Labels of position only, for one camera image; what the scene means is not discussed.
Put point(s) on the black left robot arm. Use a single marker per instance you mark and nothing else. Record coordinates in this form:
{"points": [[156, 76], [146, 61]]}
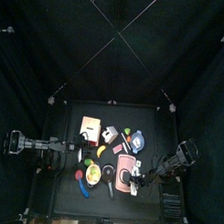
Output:
{"points": [[39, 144]]}

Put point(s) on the white and green small card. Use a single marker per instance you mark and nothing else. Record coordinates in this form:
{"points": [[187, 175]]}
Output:
{"points": [[138, 163]]}

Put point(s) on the white toy toaster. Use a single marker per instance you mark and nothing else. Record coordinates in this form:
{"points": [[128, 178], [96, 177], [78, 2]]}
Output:
{"points": [[110, 134]]}

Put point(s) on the black toy frying pan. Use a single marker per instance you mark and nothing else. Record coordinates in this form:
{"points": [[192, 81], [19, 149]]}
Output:
{"points": [[108, 174]]}

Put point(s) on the white toy knife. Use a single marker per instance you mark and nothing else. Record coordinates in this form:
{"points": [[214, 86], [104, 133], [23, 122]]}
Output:
{"points": [[126, 142]]}

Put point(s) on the orange toy fruit piece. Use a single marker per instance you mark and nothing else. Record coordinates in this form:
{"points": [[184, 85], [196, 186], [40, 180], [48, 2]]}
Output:
{"points": [[128, 138]]}

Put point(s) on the silver frame middle bracket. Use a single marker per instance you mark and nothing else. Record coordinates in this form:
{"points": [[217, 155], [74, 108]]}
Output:
{"points": [[111, 102]]}

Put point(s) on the green toy pear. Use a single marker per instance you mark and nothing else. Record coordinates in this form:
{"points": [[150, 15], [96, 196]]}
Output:
{"points": [[88, 162]]}

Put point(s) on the white printed card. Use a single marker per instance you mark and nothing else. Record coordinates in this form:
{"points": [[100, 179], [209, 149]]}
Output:
{"points": [[136, 170]]}

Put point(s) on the black chopstick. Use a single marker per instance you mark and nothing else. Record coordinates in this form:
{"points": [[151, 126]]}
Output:
{"points": [[123, 134]]}

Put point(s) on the yellow toy banana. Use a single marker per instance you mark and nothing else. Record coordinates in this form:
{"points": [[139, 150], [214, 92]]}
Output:
{"points": [[100, 151]]}

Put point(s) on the white sushi piece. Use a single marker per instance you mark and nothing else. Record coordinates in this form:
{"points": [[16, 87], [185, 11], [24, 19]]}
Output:
{"points": [[136, 142]]}

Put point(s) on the pink cutting board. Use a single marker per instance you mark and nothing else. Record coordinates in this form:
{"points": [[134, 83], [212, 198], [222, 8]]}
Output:
{"points": [[126, 161]]}

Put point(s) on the white paper strip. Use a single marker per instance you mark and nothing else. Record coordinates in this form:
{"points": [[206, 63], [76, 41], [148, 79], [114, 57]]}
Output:
{"points": [[133, 190]]}

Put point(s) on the green toy fruit piece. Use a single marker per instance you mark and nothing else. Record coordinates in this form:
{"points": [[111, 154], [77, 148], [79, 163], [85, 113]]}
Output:
{"points": [[127, 131]]}

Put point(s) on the white oval toy spatula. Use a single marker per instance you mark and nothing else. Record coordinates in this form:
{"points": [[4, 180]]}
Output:
{"points": [[80, 155]]}

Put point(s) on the silver pot with yellow food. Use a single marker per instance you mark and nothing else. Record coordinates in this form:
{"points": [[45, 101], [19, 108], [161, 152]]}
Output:
{"points": [[93, 174]]}

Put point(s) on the red and blue spoon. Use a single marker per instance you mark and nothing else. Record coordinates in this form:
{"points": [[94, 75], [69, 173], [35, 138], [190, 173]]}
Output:
{"points": [[81, 181]]}

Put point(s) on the pink rectangular toy block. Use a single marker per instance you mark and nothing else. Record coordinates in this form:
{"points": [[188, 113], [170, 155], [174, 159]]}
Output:
{"points": [[117, 148]]}

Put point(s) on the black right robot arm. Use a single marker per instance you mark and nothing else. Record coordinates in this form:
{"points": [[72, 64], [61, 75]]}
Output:
{"points": [[173, 163]]}

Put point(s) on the black labelled control box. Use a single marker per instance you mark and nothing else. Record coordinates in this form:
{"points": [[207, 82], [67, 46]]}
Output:
{"points": [[171, 201]]}

